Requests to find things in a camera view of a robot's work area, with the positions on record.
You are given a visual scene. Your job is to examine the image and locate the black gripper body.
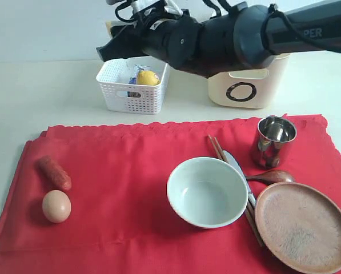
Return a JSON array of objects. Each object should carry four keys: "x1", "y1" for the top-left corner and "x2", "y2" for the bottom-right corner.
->
[{"x1": 97, "y1": 18, "x2": 176, "y2": 62}]

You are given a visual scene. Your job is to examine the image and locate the yellow lemon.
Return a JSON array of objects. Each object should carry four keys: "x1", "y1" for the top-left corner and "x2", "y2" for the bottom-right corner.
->
[{"x1": 136, "y1": 70, "x2": 160, "y2": 86}]

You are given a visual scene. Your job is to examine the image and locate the blue white milk carton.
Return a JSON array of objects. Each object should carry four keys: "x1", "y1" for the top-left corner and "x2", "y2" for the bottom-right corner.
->
[{"x1": 129, "y1": 64, "x2": 149, "y2": 84}]

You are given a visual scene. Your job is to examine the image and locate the red sausage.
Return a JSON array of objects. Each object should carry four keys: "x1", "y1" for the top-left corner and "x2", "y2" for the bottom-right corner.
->
[{"x1": 38, "y1": 155, "x2": 72, "y2": 191}]

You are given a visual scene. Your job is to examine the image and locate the yellow cheese wedge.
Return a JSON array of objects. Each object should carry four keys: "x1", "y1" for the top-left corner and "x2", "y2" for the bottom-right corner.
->
[{"x1": 105, "y1": 21, "x2": 113, "y2": 38}]

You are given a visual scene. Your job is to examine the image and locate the orange fried chicken piece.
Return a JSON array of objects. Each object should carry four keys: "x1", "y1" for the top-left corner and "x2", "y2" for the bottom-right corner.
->
[{"x1": 127, "y1": 91, "x2": 141, "y2": 98}]

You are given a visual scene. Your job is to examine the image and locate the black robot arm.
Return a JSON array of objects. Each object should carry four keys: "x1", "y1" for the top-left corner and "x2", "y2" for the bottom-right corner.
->
[{"x1": 97, "y1": 1, "x2": 341, "y2": 78}]

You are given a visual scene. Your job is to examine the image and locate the white perforated plastic basket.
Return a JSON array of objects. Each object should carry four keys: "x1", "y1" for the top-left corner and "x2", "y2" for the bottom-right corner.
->
[{"x1": 96, "y1": 57, "x2": 170, "y2": 114}]

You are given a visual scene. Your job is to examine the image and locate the cream plastic bin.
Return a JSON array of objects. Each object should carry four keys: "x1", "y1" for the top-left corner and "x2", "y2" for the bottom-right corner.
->
[{"x1": 208, "y1": 54, "x2": 290, "y2": 109}]

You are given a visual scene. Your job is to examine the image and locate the left wooden chopstick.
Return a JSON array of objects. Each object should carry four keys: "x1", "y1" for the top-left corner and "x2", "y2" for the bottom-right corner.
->
[{"x1": 207, "y1": 134, "x2": 262, "y2": 248}]

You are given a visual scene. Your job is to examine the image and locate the wooden chopstick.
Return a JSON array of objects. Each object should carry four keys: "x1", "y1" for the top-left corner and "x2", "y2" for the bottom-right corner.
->
[
  {"x1": 213, "y1": 136, "x2": 265, "y2": 247},
  {"x1": 207, "y1": 134, "x2": 262, "y2": 248}
]

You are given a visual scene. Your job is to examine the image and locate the silver table knife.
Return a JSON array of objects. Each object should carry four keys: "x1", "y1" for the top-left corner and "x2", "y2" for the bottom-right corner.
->
[{"x1": 223, "y1": 150, "x2": 256, "y2": 208}]

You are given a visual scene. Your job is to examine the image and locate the stainless steel cup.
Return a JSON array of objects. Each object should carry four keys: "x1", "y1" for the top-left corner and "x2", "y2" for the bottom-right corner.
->
[{"x1": 250, "y1": 115, "x2": 297, "y2": 169}]

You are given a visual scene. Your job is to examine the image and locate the red table cloth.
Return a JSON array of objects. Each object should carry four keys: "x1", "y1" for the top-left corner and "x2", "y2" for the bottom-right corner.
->
[{"x1": 0, "y1": 114, "x2": 341, "y2": 274}]

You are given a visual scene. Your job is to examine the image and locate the white ceramic bowl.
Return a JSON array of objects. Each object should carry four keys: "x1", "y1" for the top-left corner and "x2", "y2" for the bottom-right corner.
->
[{"x1": 166, "y1": 157, "x2": 248, "y2": 229}]

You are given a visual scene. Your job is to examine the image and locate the brown egg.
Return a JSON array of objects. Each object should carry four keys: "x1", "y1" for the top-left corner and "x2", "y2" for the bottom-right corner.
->
[{"x1": 42, "y1": 190, "x2": 71, "y2": 223}]

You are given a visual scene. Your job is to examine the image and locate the dark wooden spoon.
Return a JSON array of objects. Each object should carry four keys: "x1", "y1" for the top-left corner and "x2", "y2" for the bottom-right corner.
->
[{"x1": 246, "y1": 170, "x2": 294, "y2": 185}]

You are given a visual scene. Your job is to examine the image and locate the right wooden chopstick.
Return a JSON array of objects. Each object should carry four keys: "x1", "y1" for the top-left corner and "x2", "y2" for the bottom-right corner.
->
[{"x1": 213, "y1": 136, "x2": 265, "y2": 247}]

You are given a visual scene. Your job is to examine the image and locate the brown wooden plate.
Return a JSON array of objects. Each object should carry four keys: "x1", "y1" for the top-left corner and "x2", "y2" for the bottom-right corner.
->
[{"x1": 255, "y1": 183, "x2": 341, "y2": 273}]

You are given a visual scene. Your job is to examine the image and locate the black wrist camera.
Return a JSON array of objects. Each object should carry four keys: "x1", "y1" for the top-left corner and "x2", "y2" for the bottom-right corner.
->
[{"x1": 106, "y1": 0, "x2": 165, "y2": 14}]

